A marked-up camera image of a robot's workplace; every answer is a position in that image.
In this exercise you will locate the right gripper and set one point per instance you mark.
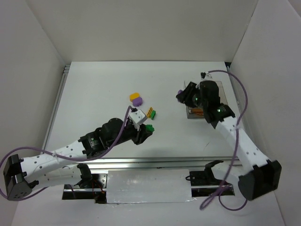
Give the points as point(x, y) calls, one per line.
point(188, 93)

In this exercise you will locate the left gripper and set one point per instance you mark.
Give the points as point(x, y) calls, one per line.
point(141, 134)

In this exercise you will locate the green small lego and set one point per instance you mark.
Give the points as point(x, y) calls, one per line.
point(149, 128)

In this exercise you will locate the brown lego brick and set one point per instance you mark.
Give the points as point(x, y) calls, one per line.
point(197, 112)

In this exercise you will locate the yellow black striped lego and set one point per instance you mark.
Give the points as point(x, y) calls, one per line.
point(148, 114)

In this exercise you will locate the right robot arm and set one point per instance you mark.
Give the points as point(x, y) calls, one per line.
point(259, 175)

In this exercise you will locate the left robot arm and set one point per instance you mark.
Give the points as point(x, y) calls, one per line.
point(29, 168)

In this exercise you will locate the purple rounded block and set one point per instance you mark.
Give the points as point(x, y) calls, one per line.
point(137, 102)

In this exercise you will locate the clear tall side bin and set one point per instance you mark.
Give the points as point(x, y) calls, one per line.
point(222, 94)

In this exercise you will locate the yellow rounded block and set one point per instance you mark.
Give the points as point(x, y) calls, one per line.
point(134, 96)

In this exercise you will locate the silver tape sheet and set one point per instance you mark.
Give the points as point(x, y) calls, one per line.
point(148, 186)

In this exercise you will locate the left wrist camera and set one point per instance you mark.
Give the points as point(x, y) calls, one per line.
point(138, 117)

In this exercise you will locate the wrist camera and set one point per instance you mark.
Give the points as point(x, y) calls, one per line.
point(205, 76)
point(138, 117)

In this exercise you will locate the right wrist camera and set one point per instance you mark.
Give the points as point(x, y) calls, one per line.
point(205, 76)

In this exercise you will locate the aluminium front rail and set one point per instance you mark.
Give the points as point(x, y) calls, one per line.
point(152, 163)

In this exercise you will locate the aluminium rail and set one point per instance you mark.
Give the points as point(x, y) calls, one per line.
point(56, 104)
point(152, 163)

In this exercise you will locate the left aluminium rail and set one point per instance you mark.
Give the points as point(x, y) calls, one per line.
point(56, 104)

